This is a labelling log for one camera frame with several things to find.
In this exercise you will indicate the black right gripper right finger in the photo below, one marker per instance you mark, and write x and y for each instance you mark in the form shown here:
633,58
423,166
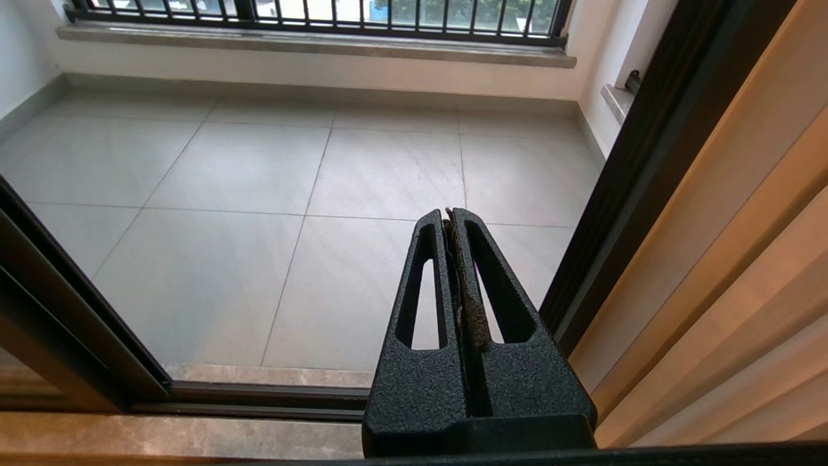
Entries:
530,382

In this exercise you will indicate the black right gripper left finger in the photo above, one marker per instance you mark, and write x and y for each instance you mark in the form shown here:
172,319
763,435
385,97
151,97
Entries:
414,388

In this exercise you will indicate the brown-framed sliding glass door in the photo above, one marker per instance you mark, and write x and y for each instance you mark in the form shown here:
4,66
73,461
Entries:
84,310

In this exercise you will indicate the dark metal floor door track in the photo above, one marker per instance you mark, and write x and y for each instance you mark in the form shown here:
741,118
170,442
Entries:
259,401

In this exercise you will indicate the beige wooden door casing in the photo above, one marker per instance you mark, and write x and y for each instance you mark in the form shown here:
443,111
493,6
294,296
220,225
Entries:
744,259

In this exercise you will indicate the short grey stone window sill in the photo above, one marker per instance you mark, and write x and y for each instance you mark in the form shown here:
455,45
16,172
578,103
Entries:
618,100

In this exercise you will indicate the black short window railing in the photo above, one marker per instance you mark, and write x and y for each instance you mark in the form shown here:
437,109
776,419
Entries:
633,83

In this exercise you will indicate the long grey stone window sill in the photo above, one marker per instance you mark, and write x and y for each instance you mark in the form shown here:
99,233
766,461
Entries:
323,44

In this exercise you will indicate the black long window railing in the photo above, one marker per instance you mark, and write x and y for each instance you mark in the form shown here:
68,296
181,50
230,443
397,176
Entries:
388,31

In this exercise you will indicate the brown-framed fixed glass door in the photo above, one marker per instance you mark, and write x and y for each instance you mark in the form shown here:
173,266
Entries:
52,382

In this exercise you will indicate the dark door frame jamb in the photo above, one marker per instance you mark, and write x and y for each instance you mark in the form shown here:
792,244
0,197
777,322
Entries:
647,168

